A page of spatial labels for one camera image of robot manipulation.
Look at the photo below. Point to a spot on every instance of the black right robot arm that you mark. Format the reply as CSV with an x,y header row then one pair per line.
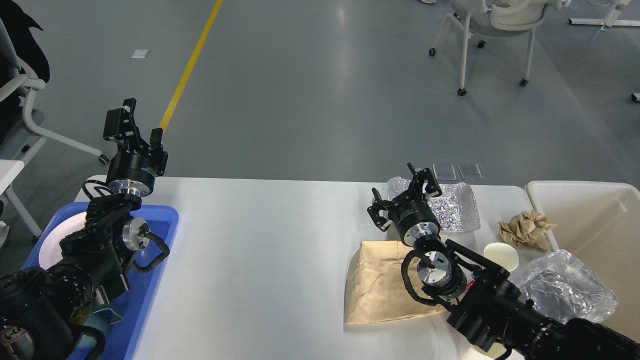
x,y
483,304

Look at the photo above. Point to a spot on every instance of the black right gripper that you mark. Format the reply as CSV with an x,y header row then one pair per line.
x,y
405,212

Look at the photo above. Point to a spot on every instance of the beige plastic bin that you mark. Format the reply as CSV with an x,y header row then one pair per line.
x,y
598,222

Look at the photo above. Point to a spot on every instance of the pink plate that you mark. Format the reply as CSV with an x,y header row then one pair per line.
x,y
57,237

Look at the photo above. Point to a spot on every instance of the left floor socket plate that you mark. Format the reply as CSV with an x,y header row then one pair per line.
x,y
444,171

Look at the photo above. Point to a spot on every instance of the teal mug yellow inside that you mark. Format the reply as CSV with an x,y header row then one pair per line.
x,y
101,317

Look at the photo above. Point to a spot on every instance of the white paper on floor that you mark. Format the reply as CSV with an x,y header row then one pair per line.
x,y
140,53

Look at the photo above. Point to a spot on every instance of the crumpled brown paper ball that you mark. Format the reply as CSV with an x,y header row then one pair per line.
x,y
527,230

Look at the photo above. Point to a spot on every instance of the right floor socket plate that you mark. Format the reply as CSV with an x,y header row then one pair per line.
x,y
470,171

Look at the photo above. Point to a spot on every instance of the brown paper bag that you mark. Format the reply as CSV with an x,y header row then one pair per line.
x,y
374,289

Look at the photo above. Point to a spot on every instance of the foil tray in plastic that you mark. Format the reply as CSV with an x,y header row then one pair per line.
x,y
563,288

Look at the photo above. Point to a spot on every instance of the white paper cup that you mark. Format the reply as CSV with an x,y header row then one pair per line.
x,y
502,254
467,351

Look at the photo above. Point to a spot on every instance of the white office chair right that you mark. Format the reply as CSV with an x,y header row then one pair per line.
x,y
495,19

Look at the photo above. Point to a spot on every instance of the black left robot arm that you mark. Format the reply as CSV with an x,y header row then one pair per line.
x,y
42,310

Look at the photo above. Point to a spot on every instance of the white office chair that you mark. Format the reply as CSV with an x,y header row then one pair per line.
x,y
26,137
495,19

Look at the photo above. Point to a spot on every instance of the floor socket plate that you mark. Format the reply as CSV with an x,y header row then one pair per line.
x,y
470,171
444,171

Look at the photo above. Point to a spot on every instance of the white table base far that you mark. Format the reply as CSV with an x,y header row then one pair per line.
x,y
611,19

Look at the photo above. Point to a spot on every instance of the white office chair left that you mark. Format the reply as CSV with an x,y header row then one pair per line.
x,y
26,137

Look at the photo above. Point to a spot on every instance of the black jacket on chair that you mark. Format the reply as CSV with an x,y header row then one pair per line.
x,y
18,25

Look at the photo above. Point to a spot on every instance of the crumpled aluminium foil sheet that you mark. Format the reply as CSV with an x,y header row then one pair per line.
x,y
455,211

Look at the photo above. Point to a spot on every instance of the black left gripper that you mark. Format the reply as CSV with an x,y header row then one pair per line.
x,y
132,170

